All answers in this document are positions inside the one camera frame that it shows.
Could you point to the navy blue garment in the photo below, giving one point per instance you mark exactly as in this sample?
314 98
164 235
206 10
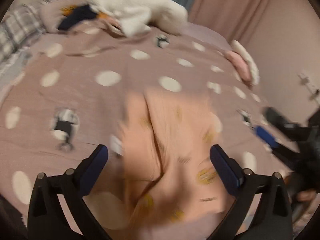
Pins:
72 15

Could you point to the person's right hand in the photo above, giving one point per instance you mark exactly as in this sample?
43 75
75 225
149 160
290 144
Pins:
296 190

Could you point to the mauve polka dot bedspread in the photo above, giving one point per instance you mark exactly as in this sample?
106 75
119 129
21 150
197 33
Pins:
70 99

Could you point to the folded pink and white clothes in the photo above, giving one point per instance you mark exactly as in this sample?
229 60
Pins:
243 63

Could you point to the white fluffy plush garment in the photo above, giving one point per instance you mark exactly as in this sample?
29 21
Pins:
136 16

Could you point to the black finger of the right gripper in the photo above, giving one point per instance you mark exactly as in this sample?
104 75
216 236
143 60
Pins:
276 119
265 136

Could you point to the plaid grey pillow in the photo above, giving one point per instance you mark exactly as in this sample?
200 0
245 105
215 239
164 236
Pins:
21 26

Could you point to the white wall power strip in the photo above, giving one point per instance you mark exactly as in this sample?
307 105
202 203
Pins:
313 90

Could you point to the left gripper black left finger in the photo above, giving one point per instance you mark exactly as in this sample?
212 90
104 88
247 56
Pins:
46 219

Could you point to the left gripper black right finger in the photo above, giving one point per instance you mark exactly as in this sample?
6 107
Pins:
273 216

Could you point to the peach cartoon print garment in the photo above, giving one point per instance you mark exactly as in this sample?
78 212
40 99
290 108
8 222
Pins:
171 188

